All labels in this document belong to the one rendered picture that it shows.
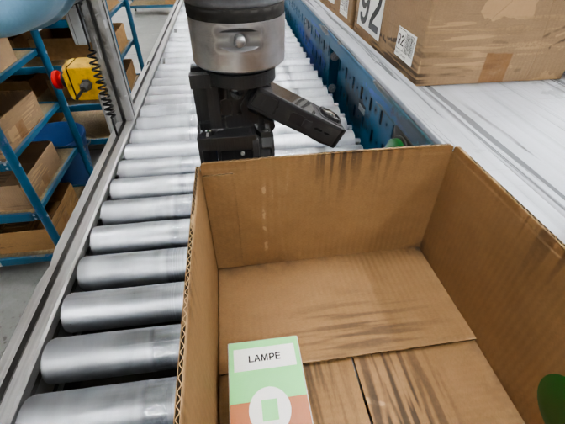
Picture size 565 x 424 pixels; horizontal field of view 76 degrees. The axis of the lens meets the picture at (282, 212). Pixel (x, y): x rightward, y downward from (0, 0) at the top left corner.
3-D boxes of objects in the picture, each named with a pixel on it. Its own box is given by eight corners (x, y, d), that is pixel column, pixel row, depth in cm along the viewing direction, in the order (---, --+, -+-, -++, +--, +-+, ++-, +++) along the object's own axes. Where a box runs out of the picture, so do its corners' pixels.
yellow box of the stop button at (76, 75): (75, 89, 84) (62, 57, 79) (113, 87, 84) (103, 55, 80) (52, 116, 72) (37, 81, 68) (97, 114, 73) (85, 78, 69)
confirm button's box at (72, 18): (82, 36, 77) (70, 0, 72) (97, 36, 77) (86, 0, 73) (72, 45, 72) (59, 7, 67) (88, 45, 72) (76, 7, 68)
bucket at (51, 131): (30, 204, 179) (1, 154, 161) (52, 170, 203) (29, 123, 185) (96, 199, 182) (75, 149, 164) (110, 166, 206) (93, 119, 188)
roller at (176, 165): (119, 177, 74) (112, 156, 71) (363, 159, 80) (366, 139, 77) (113, 191, 71) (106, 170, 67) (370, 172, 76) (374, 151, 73)
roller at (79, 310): (61, 338, 47) (68, 300, 49) (439, 294, 52) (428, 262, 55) (41, 330, 43) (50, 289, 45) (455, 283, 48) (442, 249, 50)
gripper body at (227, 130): (206, 152, 46) (191, 54, 39) (272, 148, 47) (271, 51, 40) (204, 188, 41) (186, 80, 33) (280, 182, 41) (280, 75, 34)
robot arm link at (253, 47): (277, 2, 37) (293, 23, 30) (278, 51, 40) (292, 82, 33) (189, 3, 36) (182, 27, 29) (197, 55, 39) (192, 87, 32)
